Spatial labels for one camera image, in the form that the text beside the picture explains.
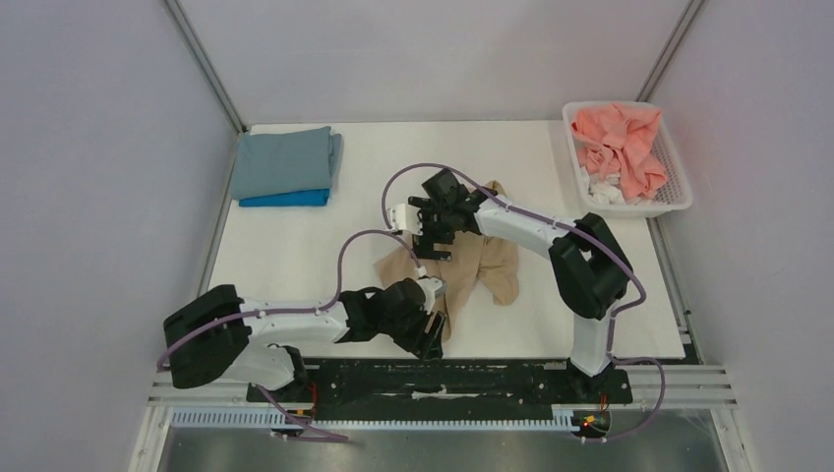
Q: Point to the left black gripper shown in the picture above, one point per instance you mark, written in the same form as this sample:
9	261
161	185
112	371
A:
426	346

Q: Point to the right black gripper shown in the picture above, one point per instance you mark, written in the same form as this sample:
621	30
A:
432	221

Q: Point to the beige t shirt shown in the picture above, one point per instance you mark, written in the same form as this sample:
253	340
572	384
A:
490	261

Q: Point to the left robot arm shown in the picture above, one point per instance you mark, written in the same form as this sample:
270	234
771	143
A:
221	335

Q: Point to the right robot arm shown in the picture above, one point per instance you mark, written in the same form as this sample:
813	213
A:
590	268

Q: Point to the bright blue folded t shirt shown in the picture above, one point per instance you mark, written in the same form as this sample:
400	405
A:
306	198

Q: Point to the grey-blue folded t shirt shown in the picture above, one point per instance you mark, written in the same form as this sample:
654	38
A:
276	164

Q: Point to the white t shirt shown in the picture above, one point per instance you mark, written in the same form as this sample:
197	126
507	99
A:
608	191

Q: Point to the pink t shirt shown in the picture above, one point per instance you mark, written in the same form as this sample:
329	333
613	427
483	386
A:
619	138

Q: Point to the white plastic basket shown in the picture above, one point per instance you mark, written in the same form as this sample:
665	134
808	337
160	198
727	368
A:
675	195

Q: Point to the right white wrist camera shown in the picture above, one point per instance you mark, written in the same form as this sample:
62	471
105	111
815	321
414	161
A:
404	218

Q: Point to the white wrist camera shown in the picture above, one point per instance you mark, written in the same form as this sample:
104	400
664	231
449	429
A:
404	218
433	288

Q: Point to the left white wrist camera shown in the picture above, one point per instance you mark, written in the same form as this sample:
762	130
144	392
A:
433	288

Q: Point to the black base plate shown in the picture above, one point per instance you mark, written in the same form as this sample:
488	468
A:
453	389

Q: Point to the white cable duct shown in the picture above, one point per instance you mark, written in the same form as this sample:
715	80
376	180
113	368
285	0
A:
563	421

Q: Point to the right corner aluminium post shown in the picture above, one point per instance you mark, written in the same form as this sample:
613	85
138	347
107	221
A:
684	24

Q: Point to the corner aluminium post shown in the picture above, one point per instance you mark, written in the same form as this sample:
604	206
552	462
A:
200	56
684	24

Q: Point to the left corner aluminium post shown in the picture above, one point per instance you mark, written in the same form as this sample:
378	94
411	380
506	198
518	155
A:
200	56

